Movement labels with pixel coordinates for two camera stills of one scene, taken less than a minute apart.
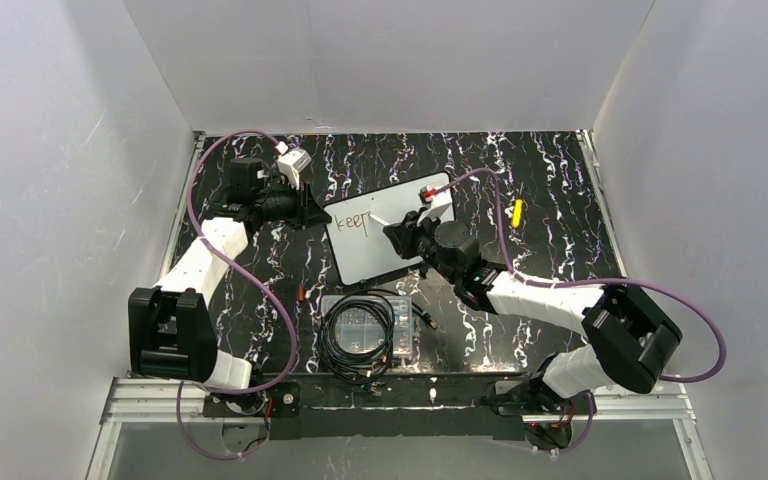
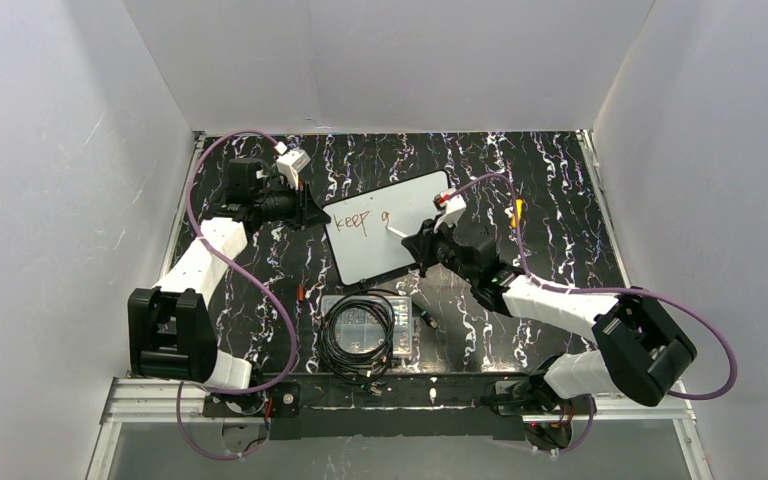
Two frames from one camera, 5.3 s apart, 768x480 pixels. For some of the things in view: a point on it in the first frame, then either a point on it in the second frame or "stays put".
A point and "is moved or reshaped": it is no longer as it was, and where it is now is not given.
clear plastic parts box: x=363 y=327 stays put
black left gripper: x=300 y=205 stays put
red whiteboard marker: x=379 y=220 is moved or reshaped
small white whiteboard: x=362 y=250 stays put
